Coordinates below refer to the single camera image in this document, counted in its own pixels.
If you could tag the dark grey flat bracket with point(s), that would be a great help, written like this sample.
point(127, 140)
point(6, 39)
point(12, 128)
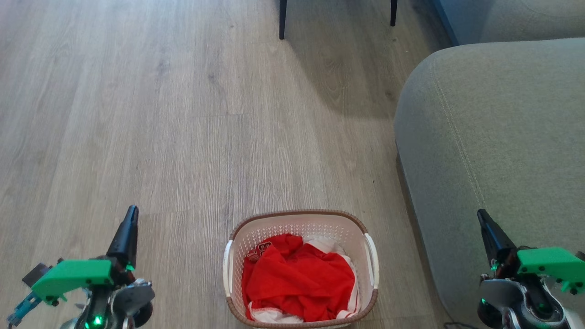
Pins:
point(35, 274)

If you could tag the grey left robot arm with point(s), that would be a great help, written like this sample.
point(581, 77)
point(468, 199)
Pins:
point(128, 297)

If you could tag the teal connector piece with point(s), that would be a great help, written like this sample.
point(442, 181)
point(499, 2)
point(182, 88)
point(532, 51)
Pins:
point(23, 308)

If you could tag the grey chair with black legs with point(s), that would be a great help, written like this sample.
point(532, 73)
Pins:
point(282, 18)

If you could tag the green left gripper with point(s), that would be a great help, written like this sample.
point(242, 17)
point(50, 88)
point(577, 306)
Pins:
point(73, 274)

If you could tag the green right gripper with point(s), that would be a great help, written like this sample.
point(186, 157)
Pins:
point(548, 262)

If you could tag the grey fabric sofa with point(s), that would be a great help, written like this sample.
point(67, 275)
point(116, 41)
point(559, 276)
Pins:
point(502, 137)

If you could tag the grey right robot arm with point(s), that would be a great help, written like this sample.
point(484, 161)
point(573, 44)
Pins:
point(502, 297)

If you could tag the white plastic laundry basket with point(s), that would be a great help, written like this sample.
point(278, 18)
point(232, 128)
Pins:
point(297, 224)

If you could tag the blue grey upholstered seat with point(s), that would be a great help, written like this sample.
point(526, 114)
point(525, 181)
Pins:
point(502, 18)

